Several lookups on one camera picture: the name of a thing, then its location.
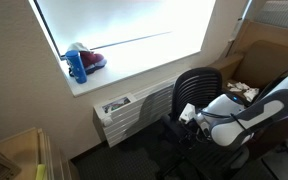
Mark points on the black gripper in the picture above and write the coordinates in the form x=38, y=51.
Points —
x=196, y=132

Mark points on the black office chair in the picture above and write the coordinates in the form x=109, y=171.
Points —
x=198, y=87

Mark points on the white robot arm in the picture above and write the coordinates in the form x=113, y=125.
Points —
x=229, y=124

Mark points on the brown leather sofa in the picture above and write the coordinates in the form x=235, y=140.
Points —
x=259, y=66

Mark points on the white socks pile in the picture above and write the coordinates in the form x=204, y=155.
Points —
x=248, y=92

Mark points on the blue water bottle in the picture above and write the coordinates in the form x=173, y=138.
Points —
x=76, y=65

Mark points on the white cloth on sill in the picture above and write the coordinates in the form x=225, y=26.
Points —
x=78, y=47

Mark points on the yellow sticky note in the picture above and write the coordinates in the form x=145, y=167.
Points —
x=40, y=173

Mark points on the light wooden dresser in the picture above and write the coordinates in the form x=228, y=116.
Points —
x=32, y=147

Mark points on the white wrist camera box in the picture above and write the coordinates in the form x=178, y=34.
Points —
x=188, y=113

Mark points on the white wall heater unit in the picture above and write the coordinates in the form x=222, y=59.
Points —
x=127, y=114

